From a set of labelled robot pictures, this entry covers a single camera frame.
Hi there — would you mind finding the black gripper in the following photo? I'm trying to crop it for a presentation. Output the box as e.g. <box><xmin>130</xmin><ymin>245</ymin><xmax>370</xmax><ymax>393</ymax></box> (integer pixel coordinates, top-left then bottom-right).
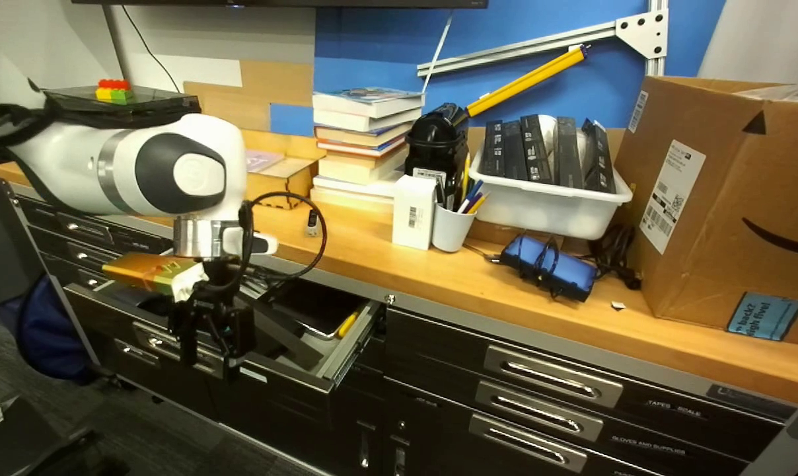
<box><xmin>169</xmin><ymin>256</ymin><xmax>254</xmax><ymax>381</ymax></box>

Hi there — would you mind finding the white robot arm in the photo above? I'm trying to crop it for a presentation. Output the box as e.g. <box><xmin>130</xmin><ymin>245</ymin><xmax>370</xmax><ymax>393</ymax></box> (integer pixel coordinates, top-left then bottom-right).
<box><xmin>11</xmin><ymin>113</ymin><xmax>254</xmax><ymax>365</ymax></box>

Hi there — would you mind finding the open grey metal drawer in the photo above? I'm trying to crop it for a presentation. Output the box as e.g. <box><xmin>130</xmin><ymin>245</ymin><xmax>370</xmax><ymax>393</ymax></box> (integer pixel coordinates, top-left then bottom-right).
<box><xmin>131</xmin><ymin>274</ymin><xmax>379</xmax><ymax>388</ymax></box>

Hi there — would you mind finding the grey drawer cabinet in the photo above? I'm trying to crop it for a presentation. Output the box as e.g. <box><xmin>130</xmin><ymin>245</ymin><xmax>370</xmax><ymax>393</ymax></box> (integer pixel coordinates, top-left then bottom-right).
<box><xmin>19</xmin><ymin>196</ymin><xmax>798</xmax><ymax>476</ymax></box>

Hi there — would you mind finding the blue pouch object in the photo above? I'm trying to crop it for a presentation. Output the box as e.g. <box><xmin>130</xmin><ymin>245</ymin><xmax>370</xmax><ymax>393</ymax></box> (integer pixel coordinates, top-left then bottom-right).
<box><xmin>498</xmin><ymin>235</ymin><xmax>597</xmax><ymax>301</ymax></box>

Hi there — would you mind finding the white rectangular box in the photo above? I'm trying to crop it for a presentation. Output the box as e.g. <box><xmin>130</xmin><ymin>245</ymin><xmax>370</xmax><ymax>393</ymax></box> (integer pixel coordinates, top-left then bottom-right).
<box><xmin>390</xmin><ymin>175</ymin><xmax>436</xmax><ymax>249</ymax></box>

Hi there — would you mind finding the stack of books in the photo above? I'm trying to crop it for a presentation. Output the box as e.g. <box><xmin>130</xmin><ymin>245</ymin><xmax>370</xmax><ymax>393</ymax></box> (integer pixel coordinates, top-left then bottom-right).
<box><xmin>311</xmin><ymin>86</ymin><xmax>422</xmax><ymax>205</ymax></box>

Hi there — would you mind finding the white pen cup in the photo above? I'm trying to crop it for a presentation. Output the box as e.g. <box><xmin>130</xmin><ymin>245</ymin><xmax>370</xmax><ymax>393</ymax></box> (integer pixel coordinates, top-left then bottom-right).
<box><xmin>431</xmin><ymin>205</ymin><xmax>473</xmax><ymax>254</ymax></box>

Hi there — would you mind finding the black tape dispenser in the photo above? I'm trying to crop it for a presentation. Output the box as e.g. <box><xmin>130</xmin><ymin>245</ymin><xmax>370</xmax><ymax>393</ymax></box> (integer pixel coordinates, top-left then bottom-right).
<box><xmin>403</xmin><ymin>102</ymin><xmax>468</xmax><ymax>178</ymax></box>

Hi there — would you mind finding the white plastic bin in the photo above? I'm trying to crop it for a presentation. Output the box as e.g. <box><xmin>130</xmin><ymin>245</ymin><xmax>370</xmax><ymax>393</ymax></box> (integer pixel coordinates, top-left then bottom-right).
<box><xmin>469</xmin><ymin>113</ymin><xmax>630</xmax><ymax>240</ymax></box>

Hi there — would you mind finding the yellow black rod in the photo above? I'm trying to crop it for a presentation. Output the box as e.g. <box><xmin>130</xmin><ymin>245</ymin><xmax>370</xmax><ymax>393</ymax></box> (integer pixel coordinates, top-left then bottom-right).
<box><xmin>468</xmin><ymin>47</ymin><xmax>587</xmax><ymax>120</ymax></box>

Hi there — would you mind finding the large cardboard box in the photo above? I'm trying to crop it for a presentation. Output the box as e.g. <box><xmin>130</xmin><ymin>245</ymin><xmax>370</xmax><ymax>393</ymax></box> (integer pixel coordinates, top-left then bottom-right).
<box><xmin>615</xmin><ymin>76</ymin><xmax>798</xmax><ymax>343</ymax></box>

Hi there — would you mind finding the black cable loop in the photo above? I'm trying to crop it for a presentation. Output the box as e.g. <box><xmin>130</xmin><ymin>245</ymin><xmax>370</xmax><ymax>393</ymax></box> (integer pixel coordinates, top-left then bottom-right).
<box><xmin>205</xmin><ymin>188</ymin><xmax>331</xmax><ymax>294</ymax></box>

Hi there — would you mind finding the aluminium bracket rail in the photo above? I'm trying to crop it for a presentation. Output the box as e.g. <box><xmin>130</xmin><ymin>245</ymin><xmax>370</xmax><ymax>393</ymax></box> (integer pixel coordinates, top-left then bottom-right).
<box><xmin>415</xmin><ymin>0</ymin><xmax>667</xmax><ymax>76</ymax></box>

